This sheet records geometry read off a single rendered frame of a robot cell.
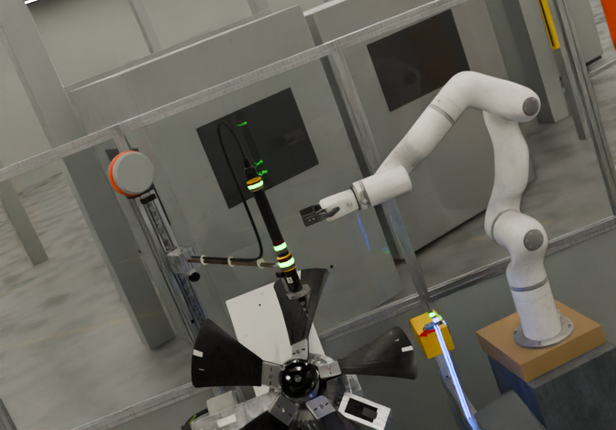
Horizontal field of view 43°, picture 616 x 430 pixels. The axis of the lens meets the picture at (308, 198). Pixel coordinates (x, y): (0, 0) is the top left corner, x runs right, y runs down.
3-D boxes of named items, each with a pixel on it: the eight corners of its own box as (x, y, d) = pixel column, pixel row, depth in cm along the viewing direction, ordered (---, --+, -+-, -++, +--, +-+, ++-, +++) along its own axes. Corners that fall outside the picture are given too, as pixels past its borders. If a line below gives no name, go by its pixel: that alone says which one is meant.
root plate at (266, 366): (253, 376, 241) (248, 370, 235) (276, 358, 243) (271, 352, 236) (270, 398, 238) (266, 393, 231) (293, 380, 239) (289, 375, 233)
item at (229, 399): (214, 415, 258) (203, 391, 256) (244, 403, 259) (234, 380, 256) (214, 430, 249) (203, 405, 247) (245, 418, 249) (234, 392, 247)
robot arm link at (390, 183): (358, 180, 230) (361, 180, 220) (400, 164, 230) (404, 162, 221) (368, 206, 230) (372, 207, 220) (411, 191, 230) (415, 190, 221)
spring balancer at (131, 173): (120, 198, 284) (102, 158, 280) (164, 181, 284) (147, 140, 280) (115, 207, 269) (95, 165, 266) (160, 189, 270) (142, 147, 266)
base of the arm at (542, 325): (546, 311, 260) (533, 262, 255) (587, 327, 242) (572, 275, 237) (501, 336, 254) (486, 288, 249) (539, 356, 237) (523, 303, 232)
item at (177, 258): (171, 274, 279) (162, 253, 277) (187, 265, 283) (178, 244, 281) (185, 275, 271) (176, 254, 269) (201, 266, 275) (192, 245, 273)
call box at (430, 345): (417, 345, 277) (408, 318, 275) (444, 334, 277) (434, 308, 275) (429, 363, 262) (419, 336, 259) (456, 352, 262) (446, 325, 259)
